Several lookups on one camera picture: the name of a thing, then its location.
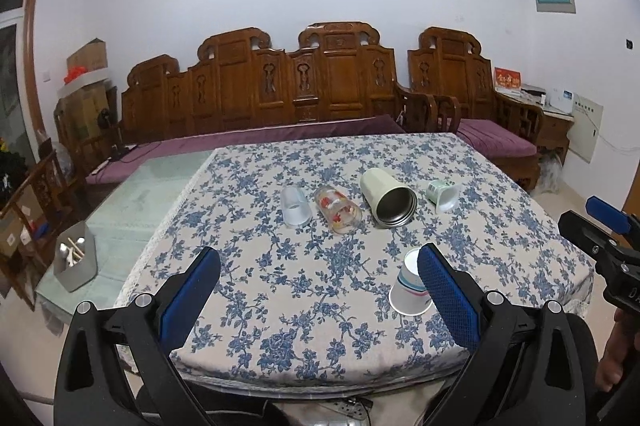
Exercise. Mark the wooden door frame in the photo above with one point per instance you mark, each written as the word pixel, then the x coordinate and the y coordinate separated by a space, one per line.
pixel 31 56

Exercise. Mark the red gift box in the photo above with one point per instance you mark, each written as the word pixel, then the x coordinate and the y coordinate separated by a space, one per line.
pixel 507 80

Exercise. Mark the square purple seat cushion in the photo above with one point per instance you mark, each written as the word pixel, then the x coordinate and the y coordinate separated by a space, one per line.
pixel 495 137

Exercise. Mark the grey square container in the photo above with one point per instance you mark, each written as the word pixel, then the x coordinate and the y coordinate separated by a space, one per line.
pixel 75 271

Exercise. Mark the wooden side chair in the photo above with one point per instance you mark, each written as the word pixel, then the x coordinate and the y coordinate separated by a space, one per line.
pixel 35 201

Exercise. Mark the white tabletop device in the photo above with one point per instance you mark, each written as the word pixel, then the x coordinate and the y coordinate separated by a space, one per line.
pixel 561 100

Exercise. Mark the person's right hand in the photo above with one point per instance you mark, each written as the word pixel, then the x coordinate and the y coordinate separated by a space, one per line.
pixel 614 356

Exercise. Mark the carved wooden armchair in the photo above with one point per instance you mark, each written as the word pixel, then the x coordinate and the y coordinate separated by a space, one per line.
pixel 450 66

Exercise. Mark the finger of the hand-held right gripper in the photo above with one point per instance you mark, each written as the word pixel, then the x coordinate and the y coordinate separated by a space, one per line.
pixel 607 212

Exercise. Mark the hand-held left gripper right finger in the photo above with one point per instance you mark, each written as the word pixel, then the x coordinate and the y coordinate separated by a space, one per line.
pixel 447 301

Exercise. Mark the small cardboard box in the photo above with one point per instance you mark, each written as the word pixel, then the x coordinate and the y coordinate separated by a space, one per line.
pixel 89 56

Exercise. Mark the wooden side table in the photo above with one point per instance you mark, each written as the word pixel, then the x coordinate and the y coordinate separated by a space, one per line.
pixel 552 131

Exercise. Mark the white utensil bundle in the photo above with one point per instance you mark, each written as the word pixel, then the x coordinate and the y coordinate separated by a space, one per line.
pixel 74 250

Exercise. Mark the long purple sofa cushion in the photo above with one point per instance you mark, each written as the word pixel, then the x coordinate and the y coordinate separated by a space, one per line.
pixel 235 141

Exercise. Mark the small green white cup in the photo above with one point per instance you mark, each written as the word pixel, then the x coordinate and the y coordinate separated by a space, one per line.
pixel 444 196

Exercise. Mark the white electrical cabinet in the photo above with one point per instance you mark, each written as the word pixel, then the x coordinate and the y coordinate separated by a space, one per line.
pixel 586 126

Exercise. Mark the blue floral tablecloth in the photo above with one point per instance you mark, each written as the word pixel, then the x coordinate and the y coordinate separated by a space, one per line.
pixel 300 306

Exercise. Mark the red printed glass cup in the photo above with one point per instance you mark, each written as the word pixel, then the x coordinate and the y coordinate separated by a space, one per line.
pixel 338 209

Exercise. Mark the frosted clear plastic cup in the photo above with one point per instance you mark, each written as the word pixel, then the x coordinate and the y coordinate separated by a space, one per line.
pixel 295 207

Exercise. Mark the cream steel tumbler cup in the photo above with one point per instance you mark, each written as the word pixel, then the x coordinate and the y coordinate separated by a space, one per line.
pixel 389 198

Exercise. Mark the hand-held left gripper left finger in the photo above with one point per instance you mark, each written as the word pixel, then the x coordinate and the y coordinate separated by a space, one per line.
pixel 192 291

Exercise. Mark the black standing fan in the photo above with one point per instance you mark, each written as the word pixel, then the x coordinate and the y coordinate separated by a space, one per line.
pixel 106 120

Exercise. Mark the white paper cup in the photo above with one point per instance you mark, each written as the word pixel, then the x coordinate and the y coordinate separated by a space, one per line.
pixel 410 288

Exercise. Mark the carved wooden sofa bench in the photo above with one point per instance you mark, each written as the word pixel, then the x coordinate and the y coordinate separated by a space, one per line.
pixel 310 91

